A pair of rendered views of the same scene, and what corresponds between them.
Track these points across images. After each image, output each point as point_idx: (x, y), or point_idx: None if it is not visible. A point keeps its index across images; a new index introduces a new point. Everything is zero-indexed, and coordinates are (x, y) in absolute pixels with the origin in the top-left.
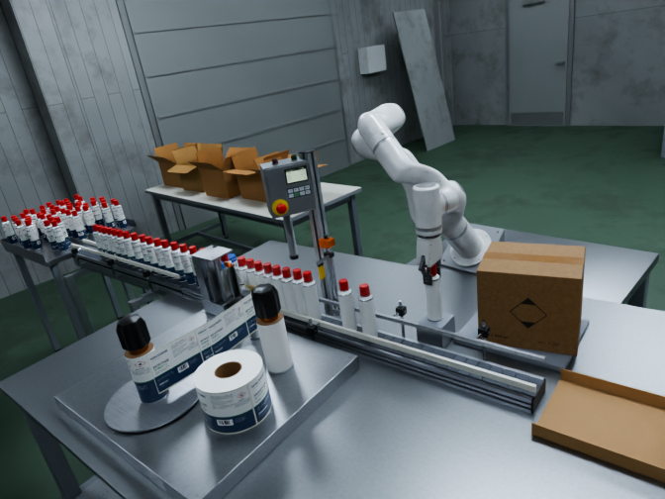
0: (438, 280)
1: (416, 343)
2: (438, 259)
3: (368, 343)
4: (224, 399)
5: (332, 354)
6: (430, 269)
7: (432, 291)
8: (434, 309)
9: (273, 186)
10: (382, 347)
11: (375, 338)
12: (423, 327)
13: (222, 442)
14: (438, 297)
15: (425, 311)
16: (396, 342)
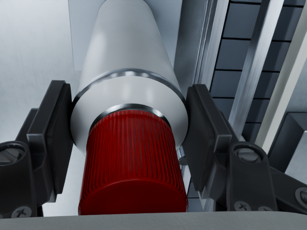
0: (137, 65)
1: (225, 32)
2: (60, 221)
3: (251, 136)
4: None
5: (306, 170)
6: (233, 177)
7: (171, 64)
8: (156, 23)
9: None
10: (262, 102)
11: (275, 129)
12: (277, 16)
13: None
14: (141, 24)
15: (7, 95)
16: (233, 83)
